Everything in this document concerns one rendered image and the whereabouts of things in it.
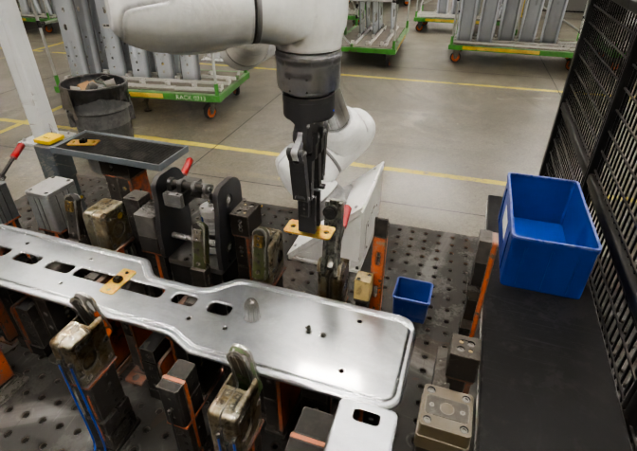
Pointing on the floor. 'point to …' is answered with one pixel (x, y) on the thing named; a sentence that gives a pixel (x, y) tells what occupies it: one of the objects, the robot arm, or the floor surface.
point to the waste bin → (98, 105)
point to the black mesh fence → (613, 237)
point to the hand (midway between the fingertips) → (309, 209)
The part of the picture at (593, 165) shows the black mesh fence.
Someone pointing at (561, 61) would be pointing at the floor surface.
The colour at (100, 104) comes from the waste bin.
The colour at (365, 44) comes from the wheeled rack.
